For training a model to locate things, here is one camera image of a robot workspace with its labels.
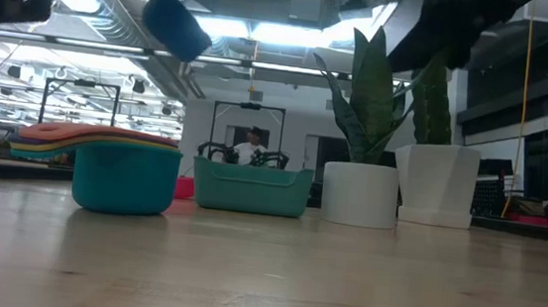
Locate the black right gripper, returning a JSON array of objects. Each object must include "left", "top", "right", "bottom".
[{"left": 403, "top": 0, "right": 536, "bottom": 78}]

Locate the orange measuring cup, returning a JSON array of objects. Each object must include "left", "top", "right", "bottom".
[{"left": 17, "top": 117, "right": 180, "bottom": 154}]

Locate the yellow measuring cup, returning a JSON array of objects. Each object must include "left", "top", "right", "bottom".
[{"left": 9, "top": 126, "right": 182, "bottom": 165}]

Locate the teal measuring cup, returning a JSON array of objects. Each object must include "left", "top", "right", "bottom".
[{"left": 4, "top": 131, "right": 185, "bottom": 220}]

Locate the teal plastic basket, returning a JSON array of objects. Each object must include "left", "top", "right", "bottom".
[{"left": 188, "top": 154, "right": 316, "bottom": 220}]

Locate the green cactus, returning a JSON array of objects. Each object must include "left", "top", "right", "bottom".
[{"left": 406, "top": 46, "right": 461, "bottom": 149}]

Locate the green snake plant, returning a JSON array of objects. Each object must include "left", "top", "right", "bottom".
[{"left": 302, "top": 20, "right": 433, "bottom": 170}]

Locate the person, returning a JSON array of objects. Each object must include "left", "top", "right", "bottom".
[{"left": 230, "top": 123, "right": 271, "bottom": 168}]

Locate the white hexagonal plant pot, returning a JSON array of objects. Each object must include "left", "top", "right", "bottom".
[{"left": 388, "top": 140, "right": 484, "bottom": 231}]

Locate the black perforated panel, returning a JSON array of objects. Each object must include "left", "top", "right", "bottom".
[{"left": 470, "top": 157, "right": 516, "bottom": 220}]

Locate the white round plant pot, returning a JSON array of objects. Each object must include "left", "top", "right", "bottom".
[{"left": 318, "top": 159, "right": 402, "bottom": 232}]

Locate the flat red object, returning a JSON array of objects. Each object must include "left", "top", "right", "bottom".
[{"left": 504, "top": 210, "right": 548, "bottom": 228}]

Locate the black background rig frame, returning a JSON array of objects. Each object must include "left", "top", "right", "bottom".
[
  {"left": 206, "top": 98, "right": 288, "bottom": 169},
  {"left": 36, "top": 75, "right": 122, "bottom": 137}
]

